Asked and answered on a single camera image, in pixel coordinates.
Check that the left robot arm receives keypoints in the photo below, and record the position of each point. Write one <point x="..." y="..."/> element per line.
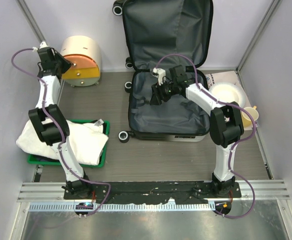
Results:
<point x="48" y="121"/>

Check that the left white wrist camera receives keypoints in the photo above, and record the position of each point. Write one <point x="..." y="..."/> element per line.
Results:
<point x="43" y="47"/>

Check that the patterned placemat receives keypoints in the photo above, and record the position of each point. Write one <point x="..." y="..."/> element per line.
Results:
<point x="220" y="77"/>

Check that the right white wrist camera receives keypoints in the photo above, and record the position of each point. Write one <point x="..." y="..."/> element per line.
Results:
<point x="160" y="74"/>

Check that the white slotted cable duct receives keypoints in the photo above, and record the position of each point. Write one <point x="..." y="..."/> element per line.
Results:
<point x="72" y="206"/>

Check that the white paper plate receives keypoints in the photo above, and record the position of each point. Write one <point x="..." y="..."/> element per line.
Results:
<point x="228" y="92"/>

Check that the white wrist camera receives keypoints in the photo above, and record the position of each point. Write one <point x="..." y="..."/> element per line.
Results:
<point x="43" y="47"/>
<point x="160" y="74"/>

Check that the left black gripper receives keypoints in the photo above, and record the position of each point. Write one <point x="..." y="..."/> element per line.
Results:
<point x="68" y="63"/>

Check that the aluminium rail frame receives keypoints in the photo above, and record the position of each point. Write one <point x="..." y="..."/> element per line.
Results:
<point x="53" y="191"/>

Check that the white garment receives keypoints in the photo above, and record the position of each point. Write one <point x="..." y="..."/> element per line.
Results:
<point x="86" y="142"/>

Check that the yellow cup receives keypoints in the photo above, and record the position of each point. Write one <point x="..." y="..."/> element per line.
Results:
<point x="250" y="113"/>

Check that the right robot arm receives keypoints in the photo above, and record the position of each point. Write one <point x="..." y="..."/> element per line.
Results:
<point x="226" y="127"/>

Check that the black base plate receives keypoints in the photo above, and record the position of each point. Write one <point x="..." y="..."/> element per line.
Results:
<point x="153" y="192"/>

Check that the white black space suitcase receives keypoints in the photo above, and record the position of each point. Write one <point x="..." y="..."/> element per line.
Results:
<point x="165" y="34"/>

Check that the round mini drawer cabinet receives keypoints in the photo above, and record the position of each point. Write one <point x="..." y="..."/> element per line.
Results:
<point x="85" y="55"/>

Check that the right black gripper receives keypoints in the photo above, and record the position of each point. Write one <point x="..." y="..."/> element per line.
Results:
<point x="157" y="95"/>

